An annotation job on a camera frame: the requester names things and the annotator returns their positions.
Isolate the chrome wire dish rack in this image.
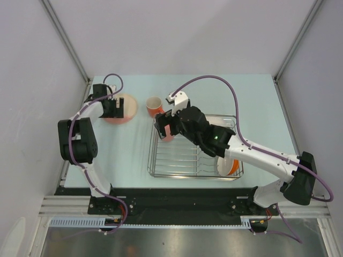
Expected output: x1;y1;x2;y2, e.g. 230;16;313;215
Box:
147;127;244;181

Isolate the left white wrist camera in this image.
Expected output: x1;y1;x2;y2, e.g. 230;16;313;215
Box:
107;85;116;94

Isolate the orange ceramic mug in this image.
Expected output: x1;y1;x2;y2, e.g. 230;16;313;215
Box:
146;96;165;118

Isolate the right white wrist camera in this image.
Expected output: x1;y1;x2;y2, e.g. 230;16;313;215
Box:
166;91;190;116

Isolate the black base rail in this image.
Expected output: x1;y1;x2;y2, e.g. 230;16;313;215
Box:
55;187;280;225

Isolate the pink plastic cup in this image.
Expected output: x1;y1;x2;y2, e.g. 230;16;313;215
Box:
162;125;174;142

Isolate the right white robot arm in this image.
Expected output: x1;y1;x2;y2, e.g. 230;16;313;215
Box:
154;107;317;215

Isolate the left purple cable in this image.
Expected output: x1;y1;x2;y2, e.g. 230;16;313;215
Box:
68;73;128;215

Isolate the white slotted cable duct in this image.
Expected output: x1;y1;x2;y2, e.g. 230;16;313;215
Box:
49;217;261;230

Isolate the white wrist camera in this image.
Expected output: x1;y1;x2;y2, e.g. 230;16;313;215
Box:
166;91;190;116
107;85;116;94

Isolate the aluminium frame profile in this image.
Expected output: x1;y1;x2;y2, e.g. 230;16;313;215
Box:
39;195;330;218

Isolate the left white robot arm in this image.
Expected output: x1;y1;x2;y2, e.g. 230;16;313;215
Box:
57;84;124;214

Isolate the purple cable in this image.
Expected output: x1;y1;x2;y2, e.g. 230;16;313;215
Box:
68;73;128;215
171;74;334;203

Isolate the orange and white bowl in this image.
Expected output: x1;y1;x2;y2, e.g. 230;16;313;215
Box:
217;157;240;177

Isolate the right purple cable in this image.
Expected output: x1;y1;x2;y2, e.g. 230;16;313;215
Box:
171;74;334;203

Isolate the beige pink floral plate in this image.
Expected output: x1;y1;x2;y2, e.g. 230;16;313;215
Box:
105;93;138;125

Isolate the white ceramic plate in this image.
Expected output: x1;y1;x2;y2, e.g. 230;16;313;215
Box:
205;115;236;130

